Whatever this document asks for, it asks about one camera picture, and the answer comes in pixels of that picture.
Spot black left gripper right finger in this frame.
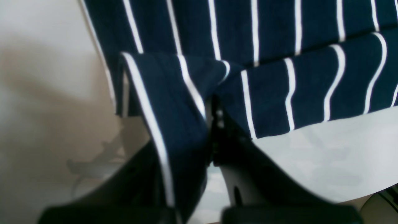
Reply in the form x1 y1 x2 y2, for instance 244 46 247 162
211 96 363 224

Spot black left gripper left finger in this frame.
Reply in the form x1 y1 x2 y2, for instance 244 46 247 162
38 142 174 224

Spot navy white striped t-shirt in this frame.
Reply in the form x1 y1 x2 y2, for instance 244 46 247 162
82 0 397 222

